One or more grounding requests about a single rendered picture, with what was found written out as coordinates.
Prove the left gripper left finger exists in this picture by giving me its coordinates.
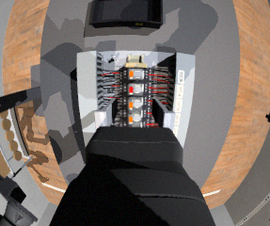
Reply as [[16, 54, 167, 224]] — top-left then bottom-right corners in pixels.
[[94, 98, 118, 130]]

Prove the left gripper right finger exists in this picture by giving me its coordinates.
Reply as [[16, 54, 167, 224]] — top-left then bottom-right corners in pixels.
[[151, 99, 176, 132]]

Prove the grey relay with red button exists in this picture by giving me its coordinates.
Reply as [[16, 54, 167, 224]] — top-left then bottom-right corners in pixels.
[[128, 83, 143, 95]]

